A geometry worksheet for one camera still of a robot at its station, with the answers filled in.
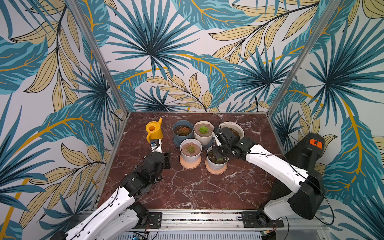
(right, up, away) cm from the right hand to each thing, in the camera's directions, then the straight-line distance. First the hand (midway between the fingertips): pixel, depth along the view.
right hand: (215, 149), depth 81 cm
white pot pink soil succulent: (-14, -2, +7) cm, 15 cm away
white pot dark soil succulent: (-1, -9, +1) cm, 9 cm away
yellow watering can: (-36, +10, +14) cm, 40 cm away
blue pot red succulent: (-19, +11, +14) cm, 26 cm away
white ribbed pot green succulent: (-6, +8, +14) cm, 17 cm away
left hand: (-26, -2, -6) cm, 26 cm away
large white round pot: (+16, +10, +16) cm, 25 cm away
